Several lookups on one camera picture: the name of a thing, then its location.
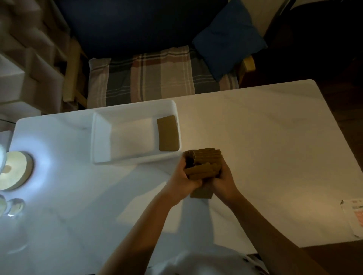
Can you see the person's right hand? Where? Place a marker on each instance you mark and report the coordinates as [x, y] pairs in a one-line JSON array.
[[225, 187]]

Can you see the person's left hand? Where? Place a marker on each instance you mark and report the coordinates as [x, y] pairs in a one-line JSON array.
[[177, 185]]

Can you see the person's right fingers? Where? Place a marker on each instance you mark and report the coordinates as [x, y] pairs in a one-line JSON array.
[[223, 168]]

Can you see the person's left fingers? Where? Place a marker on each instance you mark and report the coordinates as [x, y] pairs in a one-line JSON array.
[[187, 161]]

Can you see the stack of brown cardboard pieces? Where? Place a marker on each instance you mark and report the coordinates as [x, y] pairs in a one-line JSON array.
[[205, 161]]

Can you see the person's left forearm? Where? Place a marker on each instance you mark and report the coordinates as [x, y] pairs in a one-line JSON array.
[[141, 240]]

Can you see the person's right forearm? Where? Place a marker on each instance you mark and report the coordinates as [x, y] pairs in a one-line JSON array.
[[269, 240]]

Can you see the single brown cardboard card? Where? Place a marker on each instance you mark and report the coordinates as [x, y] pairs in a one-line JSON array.
[[168, 133]]

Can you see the white plastic tray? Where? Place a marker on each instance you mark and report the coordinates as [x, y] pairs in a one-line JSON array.
[[130, 138]]

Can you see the plaid seat cushion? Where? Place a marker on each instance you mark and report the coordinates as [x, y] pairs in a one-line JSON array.
[[158, 76]]

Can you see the person's white shirt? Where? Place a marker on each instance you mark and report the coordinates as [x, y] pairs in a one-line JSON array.
[[204, 262]]

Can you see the blue throw pillow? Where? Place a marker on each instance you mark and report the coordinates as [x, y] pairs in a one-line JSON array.
[[228, 39]]

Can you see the white paper label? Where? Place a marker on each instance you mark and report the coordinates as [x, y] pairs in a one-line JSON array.
[[354, 216]]

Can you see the dark blue back cushion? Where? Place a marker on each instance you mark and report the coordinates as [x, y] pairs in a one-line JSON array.
[[136, 25]]

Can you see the round white lamp base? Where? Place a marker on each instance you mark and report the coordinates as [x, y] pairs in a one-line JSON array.
[[15, 171]]

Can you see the clear glass object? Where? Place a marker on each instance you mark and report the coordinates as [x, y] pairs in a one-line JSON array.
[[14, 206]]

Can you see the white shelf unit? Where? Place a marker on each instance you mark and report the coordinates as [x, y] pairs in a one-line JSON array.
[[25, 62]]

